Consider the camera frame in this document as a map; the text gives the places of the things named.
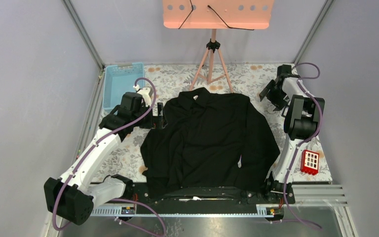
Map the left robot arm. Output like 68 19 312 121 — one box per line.
44 89 167 225

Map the light blue plastic basket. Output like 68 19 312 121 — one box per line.
102 62 145 113

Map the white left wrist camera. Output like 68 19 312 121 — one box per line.
133 85 153 106

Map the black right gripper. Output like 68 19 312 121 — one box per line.
259 79 290 112

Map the black brooch box lid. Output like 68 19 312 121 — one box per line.
259 79 275 101

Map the pink music stand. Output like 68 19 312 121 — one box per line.
162 0 274 92

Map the red white grid box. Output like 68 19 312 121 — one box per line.
300 150 320 175

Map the black shirt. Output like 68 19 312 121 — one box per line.
140 87 280 198

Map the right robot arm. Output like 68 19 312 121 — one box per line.
260 64 325 204

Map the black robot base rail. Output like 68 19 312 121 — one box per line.
103 181 297 217

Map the aluminium frame rail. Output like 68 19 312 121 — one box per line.
61 0 105 70

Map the floral table mat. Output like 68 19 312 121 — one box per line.
89 63 333 184

